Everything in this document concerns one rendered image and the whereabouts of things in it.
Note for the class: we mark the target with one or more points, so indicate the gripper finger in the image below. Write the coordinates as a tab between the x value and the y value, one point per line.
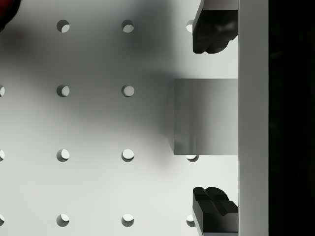
211	216
214	32

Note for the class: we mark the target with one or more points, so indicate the grey cube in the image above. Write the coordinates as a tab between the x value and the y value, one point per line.
206	115

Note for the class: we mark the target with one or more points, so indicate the red mug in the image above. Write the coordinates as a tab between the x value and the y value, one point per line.
6	11

